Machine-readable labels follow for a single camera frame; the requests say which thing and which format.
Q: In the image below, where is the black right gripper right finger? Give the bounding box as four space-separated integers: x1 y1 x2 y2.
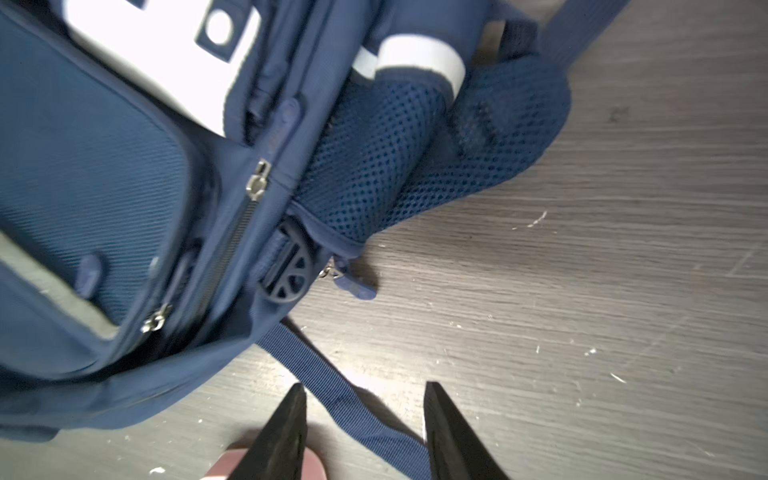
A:
424 381 509 480

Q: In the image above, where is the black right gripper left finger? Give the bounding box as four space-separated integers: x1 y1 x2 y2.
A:
229 383 307 480

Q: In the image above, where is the navy blue student backpack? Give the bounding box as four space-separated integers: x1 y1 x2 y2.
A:
1 1 624 479

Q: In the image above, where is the pink pencil case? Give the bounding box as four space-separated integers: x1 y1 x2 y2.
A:
202 448 328 480

